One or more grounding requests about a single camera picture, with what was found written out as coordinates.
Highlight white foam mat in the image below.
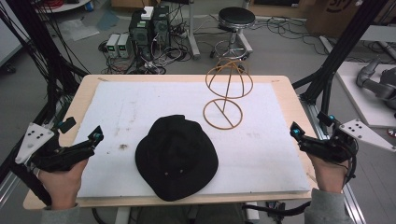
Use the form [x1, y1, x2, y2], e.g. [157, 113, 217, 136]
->
[76, 80, 313, 199]

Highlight grey bench power supply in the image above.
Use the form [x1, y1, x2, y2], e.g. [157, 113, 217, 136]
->
[105, 33, 121, 59]
[117, 33, 133, 59]

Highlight wooden wire hat stand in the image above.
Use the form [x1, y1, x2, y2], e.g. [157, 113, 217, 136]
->
[202, 59, 254, 131]

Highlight white table leg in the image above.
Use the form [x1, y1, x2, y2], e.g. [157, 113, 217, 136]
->
[114, 206, 133, 224]

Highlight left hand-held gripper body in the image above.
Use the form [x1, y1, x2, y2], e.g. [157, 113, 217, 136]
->
[14, 122, 96, 173]

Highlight thick black cable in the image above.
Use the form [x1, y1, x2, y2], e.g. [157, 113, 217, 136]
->
[242, 200, 312, 219]

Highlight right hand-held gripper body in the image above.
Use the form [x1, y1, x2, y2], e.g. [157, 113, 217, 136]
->
[299, 119, 396, 164]

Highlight brown cardboard box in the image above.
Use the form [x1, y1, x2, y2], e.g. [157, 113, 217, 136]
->
[304, 0, 396, 39]

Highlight black computer tower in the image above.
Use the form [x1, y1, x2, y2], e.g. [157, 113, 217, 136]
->
[151, 5, 171, 49]
[128, 10, 154, 61]

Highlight black bucket hat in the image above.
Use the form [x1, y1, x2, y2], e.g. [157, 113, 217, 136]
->
[134, 114, 219, 203]

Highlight black metal frame stand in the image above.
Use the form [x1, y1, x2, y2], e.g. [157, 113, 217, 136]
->
[0, 0, 90, 207]
[291, 0, 390, 115]

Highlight person's left hand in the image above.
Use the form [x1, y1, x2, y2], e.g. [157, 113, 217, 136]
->
[38, 159, 90, 210]

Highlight small white box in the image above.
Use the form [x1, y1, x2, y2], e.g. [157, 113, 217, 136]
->
[140, 6, 155, 21]

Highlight person's right hand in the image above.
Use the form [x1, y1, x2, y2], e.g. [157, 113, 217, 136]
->
[305, 153, 349, 194]

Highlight white platform board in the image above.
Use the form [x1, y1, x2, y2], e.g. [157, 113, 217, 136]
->
[335, 61, 396, 129]

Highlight black round stool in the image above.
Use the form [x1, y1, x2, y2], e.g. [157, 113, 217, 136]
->
[209, 7, 257, 62]

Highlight person's legs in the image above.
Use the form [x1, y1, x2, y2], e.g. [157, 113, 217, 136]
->
[130, 204, 248, 224]

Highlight aluminium rail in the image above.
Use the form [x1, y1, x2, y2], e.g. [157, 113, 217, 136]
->
[299, 95, 368, 224]

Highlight tangle of floor cables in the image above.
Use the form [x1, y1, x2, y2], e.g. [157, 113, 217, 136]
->
[98, 36, 194, 76]

